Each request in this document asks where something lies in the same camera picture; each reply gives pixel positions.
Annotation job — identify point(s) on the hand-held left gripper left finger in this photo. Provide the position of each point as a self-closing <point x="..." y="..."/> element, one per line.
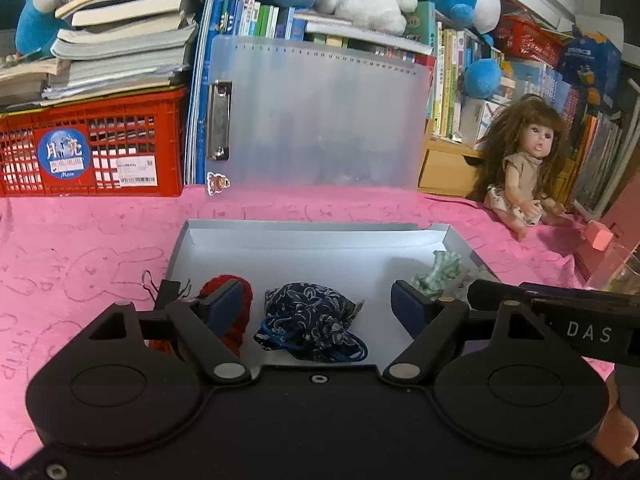
<point x="225" y="305"/>

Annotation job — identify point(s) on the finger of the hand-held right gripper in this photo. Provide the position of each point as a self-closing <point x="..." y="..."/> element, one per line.
<point x="492" y="292"/>
<point x="575" y="291"/>

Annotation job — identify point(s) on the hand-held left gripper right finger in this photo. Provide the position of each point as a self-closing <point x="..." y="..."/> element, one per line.
<point x="407" y="305"/>

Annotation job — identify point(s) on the red knitted hat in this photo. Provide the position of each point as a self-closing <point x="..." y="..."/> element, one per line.
<point x="235" y="341"/>

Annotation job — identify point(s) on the green checked doll garment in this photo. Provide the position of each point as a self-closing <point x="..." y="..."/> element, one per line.
<point x="440" y="272"/>

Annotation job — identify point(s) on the grey cardboard box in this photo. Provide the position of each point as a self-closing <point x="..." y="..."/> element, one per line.
<point x="325" y="260"/>

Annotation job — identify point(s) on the person's right hand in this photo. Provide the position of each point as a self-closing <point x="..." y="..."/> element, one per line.
<point x="622" y="435"/>

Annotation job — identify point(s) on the clear glass cup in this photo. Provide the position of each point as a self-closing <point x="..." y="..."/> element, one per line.
<point x="625" y="270"/>

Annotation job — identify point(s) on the black binder clip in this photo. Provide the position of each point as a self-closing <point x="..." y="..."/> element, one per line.
<point x="167" y="290"/>

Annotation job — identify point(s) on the small pink block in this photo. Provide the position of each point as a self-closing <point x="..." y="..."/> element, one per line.
<point x="597" y="235"/>

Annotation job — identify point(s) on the pink phone stand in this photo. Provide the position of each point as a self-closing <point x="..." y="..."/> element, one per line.
<point x="625" y="200"/>

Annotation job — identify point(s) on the wooden drawer organizer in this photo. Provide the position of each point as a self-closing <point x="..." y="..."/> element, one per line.
<point x="445" y="170"/>

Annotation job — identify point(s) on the row of blue-spined books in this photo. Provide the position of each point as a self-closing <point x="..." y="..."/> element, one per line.
<point x="595" y="150"/>

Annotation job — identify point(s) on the long-haired baby doll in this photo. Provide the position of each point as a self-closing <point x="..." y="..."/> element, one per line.
<point x="535" y="135"/>

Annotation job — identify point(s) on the pink printed blanket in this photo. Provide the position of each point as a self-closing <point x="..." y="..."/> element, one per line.
<point x="75" y="240"/>

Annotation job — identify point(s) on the white blue carton box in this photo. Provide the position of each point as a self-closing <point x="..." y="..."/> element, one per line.
<point x="480" y="120"/>

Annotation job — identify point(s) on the row of children's books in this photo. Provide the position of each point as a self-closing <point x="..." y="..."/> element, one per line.
<point x="450" y="85"/>

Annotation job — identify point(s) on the clear plastic clipboard folder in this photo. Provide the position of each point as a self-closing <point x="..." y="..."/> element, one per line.
<point x="320" y="110"/>

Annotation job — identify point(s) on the row of thin blue books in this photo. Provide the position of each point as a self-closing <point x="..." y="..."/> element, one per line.
<point x="200" y="85"/>

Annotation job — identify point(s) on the red plastic crate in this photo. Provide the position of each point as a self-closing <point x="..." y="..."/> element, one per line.
<point x="62" y="152"/>

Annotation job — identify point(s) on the dark blue printed box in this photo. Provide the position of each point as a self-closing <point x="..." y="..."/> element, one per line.
<point x="590" y="65"/>

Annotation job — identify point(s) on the red plastic basket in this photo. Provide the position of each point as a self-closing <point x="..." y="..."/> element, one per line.
<point x="530" y="40"/>

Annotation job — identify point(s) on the stack of worn books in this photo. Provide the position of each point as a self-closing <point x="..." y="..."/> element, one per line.
<point x="125" y="40"/>

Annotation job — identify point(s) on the blue white cat plush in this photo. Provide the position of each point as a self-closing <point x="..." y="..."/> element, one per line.
<point x="35" y="25"/>

